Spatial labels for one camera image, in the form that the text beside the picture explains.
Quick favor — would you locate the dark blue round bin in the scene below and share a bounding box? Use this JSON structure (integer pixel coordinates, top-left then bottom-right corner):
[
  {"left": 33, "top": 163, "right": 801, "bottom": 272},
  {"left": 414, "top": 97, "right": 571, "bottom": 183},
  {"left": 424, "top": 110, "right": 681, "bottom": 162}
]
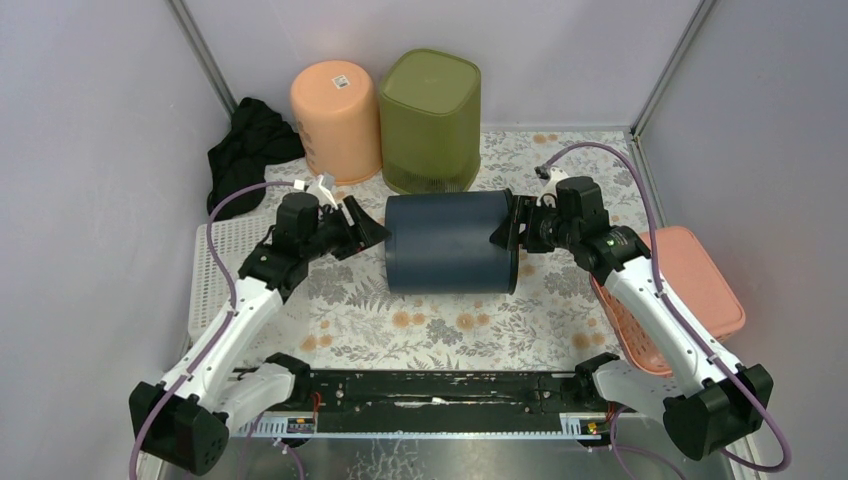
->
[{"left": 384, "top": 190, "right": 519, "bottom": 295}]

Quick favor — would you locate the black cloth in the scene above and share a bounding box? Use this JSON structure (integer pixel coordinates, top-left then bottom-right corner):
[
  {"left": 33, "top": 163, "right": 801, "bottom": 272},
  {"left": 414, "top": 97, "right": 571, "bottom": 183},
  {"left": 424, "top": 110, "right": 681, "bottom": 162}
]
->
[{"left": 206, "top": 97, "right": 305, "bottom": 213}]

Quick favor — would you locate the green mesh waste bin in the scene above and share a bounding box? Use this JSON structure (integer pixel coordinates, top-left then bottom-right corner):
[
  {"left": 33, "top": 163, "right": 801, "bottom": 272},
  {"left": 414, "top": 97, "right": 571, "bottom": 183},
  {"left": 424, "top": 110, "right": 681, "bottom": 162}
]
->
[{"left": 378, "top": 48, "right": 482, "bottom": 194}]

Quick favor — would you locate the orange round bucket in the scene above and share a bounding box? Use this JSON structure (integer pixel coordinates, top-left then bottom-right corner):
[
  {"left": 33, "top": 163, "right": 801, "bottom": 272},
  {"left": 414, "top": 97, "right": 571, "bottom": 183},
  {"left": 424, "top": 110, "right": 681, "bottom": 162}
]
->
[{"left": 290, "top": 60, "right": 382, "bottom": 185}]

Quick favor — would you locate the floral table mat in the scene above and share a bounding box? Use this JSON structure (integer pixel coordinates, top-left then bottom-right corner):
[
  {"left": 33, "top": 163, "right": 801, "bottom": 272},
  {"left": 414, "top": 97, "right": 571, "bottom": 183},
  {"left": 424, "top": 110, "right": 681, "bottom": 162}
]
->
[{"left": 242, "top": 131, "right": 647, "bottom": 371}]

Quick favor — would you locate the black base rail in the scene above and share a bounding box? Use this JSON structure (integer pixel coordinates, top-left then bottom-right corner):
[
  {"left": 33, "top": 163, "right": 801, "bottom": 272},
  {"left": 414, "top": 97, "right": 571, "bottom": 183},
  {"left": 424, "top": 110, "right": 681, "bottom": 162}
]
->
[{"left": 269, "top": 369, "right": 608, "bottom": 437}]

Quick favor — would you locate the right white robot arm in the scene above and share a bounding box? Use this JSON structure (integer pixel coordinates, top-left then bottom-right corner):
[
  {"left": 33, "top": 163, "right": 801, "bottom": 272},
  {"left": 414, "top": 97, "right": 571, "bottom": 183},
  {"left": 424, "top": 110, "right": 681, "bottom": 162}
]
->
[{"left": 490, "top": 176, "right": 774, "bottom": 460}]

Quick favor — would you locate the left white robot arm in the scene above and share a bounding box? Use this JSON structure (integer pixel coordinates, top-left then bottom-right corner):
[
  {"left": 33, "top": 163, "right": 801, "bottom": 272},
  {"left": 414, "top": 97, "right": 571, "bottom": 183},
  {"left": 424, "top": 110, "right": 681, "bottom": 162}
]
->
[{"left": 129, "top": 191, "right": 391, "bottom": 478}]

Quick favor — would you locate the pink plastic basket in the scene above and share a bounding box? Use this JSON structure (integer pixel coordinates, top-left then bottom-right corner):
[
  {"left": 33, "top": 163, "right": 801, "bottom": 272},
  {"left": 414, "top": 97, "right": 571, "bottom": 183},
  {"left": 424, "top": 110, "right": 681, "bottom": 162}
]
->
[{"left": 590, "top": 226, "right": 746, "bottom": 377}]

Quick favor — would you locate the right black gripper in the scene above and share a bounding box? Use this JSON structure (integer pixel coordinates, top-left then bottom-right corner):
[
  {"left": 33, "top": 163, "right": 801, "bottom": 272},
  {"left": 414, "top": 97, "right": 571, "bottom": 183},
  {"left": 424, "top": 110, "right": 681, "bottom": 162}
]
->
[{"left": 489, "top": 195, "right": 579, "bottom": 254}]

